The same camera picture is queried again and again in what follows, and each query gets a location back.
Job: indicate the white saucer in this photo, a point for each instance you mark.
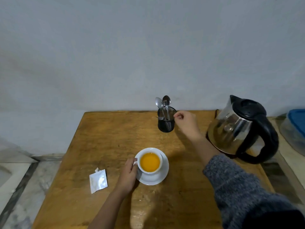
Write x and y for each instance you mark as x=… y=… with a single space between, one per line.
x=154 y=180

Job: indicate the black mesh cutlery holder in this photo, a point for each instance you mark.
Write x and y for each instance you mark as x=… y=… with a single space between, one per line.
x=165 y=127

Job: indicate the person's left hand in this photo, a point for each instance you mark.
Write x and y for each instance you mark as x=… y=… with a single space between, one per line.
x=127 y=177

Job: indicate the person's right forearm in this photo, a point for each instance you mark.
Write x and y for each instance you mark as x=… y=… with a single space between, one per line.
x=207 y=151

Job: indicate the person's left forearm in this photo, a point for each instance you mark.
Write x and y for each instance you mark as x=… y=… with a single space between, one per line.
x=107 y=211

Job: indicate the person's left thumb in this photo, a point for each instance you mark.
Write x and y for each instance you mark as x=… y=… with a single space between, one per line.
x=133 y=161

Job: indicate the orange tea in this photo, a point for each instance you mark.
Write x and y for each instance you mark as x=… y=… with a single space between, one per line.
x=150 y=162

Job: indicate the clear container with blue lid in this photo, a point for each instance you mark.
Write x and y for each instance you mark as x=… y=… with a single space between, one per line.
x=295 y=131

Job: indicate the person's right hand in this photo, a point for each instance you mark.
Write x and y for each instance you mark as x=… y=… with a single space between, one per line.
x=188 y=125

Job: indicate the white tea cup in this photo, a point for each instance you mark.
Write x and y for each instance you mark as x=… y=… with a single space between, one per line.
x=150 y=153

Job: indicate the small steel spoon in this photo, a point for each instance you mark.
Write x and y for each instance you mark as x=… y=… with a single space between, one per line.
x=160 y=118

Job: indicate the grey knitted sleeve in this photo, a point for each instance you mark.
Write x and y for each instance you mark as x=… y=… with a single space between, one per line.
x=240 y=190

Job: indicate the white torn sachet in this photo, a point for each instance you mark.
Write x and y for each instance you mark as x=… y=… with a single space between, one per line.
x=98 y=181

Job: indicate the person's right fingers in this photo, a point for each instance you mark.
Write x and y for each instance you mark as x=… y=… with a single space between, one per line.
x=180 y=115

